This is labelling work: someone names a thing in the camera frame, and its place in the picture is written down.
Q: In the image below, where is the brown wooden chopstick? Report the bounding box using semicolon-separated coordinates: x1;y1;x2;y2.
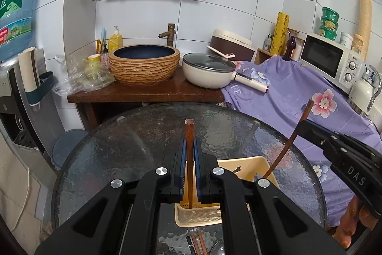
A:
184;119;195;211
190;233;201;255
263;99;314;178
197;232;208;255

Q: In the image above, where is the woven pattern wash basin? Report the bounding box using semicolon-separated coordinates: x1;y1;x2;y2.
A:
108;45;181;87

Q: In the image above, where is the wooden box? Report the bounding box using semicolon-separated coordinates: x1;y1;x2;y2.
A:
255;47;277;65

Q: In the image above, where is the yellow soap dispenser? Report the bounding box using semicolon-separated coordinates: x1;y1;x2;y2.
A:
108;25;123;53

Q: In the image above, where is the yellow wrap roll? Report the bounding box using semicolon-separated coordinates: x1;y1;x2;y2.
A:
270;12;290;56

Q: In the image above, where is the clear plastic bag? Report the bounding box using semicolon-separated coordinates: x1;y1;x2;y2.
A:
53;54;116;96

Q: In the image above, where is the purple floral cloth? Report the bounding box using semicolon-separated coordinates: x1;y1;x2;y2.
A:
220;56;382;227

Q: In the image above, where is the stack of green noodle cups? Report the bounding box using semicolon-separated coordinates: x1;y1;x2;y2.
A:
319;6;340;41

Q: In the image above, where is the white kettle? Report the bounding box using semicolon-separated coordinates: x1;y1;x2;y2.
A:
347;64;382;119

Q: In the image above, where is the white rice paddle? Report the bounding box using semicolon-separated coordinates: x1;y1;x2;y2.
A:
207;45;236;60

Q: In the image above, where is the brown and white rice cooker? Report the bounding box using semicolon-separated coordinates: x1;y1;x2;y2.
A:
209;28;256;65

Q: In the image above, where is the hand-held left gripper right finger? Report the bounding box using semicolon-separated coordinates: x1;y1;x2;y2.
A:
193;137;347;255

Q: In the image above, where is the grey water dispenser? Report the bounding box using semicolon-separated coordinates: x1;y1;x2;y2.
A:
0;62;62;160

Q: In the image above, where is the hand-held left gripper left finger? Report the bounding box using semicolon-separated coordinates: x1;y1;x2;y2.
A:
34;138;187;255

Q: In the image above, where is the blue water jug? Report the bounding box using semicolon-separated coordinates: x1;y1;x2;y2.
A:
0;0;38;63

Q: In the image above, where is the brown glass bottle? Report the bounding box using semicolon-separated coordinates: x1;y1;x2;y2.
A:
282;35;297;61

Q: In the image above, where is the person's right hand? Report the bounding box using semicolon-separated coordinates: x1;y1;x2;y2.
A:
334;196;382;248

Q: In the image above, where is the bronze faucet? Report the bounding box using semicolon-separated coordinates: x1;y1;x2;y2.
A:
158;23;177;47

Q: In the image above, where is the dark wooden counter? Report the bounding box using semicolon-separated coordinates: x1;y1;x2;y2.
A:
67;64;225;130

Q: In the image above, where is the teal wall holder with boards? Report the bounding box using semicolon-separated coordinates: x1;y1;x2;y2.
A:
18;47;56;107

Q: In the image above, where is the cream pan with glass lid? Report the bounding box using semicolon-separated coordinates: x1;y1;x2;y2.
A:
182;52;269;94

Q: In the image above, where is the white jar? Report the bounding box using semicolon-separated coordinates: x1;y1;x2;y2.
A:
339;32;354;48

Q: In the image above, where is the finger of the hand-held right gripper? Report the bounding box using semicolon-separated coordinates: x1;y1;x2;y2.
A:
298;119;341;154

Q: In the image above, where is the white microwave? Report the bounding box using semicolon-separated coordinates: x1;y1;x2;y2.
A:
299;32;364;95

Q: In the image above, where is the grey trash bin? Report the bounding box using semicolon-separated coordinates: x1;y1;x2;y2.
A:
52;129;90;169

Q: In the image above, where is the beige plastic utensil holder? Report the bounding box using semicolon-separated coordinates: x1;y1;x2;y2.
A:
174;156;280;227

